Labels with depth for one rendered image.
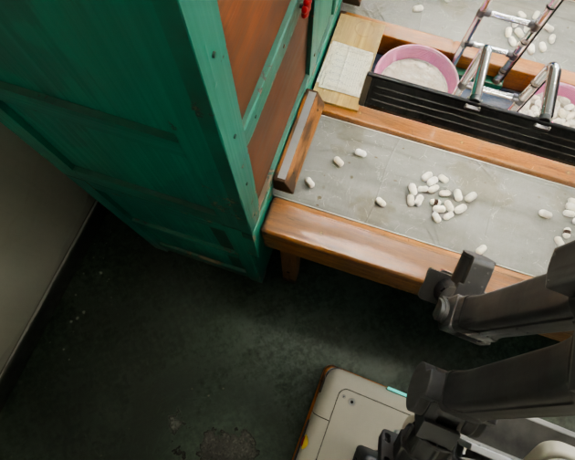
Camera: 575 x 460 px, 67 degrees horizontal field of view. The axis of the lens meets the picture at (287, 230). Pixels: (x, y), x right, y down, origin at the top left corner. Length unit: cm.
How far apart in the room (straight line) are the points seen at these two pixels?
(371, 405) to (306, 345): 42
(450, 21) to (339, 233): 84
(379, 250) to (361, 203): 15
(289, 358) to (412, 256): 88
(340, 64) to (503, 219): 67
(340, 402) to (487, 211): 82
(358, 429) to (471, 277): 101
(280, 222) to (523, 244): 69
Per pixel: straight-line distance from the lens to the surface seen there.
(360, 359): 196
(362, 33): 155
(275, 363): 194
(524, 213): 143
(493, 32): 172
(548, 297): 51
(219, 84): 59
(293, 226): 123
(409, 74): 154
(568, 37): 181
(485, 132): 109
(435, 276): 91
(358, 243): 123
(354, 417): 169
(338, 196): 129
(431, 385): 67
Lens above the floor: 194
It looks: 74 degrees down
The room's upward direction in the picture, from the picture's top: 2 degrees counter-clockwise
